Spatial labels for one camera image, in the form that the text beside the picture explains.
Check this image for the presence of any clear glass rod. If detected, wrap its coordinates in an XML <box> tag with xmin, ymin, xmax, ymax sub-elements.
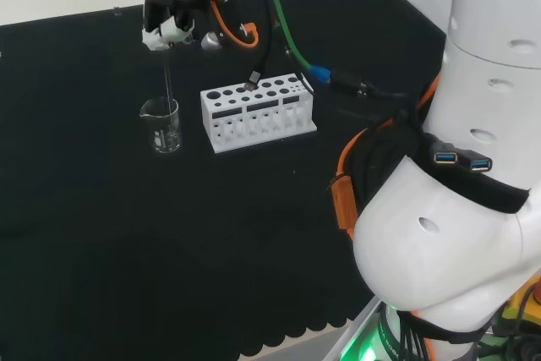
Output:
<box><xmin>162</xmin><ymin>48</ymin><xmax>176</xmax><ymax>143</ymax></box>

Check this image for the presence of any white test tube rack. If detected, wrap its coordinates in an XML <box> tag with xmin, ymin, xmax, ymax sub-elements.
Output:
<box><xmin>199</xmin><ymin>74</ymin><xmax>319</xmax><ymax>156</ymax></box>

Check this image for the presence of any clear glass beaker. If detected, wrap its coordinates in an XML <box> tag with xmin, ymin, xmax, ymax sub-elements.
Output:
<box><xmin>139</xmin><ymin>96</ymin><xmax>184</xmax><ymax>156</ymax></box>

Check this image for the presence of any black bench cloth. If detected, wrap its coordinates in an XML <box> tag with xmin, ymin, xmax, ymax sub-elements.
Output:
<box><xmin>0</xmin><ymin>0</ymin><xmax>448</xmax><ymax>361</ymax></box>

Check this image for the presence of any black hub with blue ports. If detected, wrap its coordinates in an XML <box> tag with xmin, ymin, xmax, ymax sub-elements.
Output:
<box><xmin>432</xmin><ymin>149</ymin><xmax>495</xmax><ymax>174</ymax></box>

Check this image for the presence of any yellow stop button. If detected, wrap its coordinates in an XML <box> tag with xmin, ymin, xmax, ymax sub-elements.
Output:
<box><xmin>504</xmin><ymin>276</ymin><xmax>541</xmax><ymax>336</ymax></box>

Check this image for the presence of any black cable with metal plug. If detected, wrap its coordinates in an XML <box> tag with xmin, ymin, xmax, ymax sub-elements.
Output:
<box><xmin>244</xmin><ymin>0</ymin><xmax>274</xmax><ymax>92</ymax></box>

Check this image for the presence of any green cable with blue plug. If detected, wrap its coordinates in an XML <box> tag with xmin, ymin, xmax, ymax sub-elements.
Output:
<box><xmin>185</xmin><ymin>0</ymin><xmax>334</xmax><ymax>85</ymax></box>

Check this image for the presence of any black inline cable connector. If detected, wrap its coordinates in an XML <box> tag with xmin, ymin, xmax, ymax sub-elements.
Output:
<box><xmin>329</xmin><ymin>67</ymin><xmax>407</xmax><ymax>99</ymax></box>

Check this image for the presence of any grey metal base plate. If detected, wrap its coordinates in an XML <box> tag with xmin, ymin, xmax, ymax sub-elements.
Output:
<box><xmin>323</xmin><ymin>296</ymin><xmax>382</xmax><ymax>361</ymax></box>

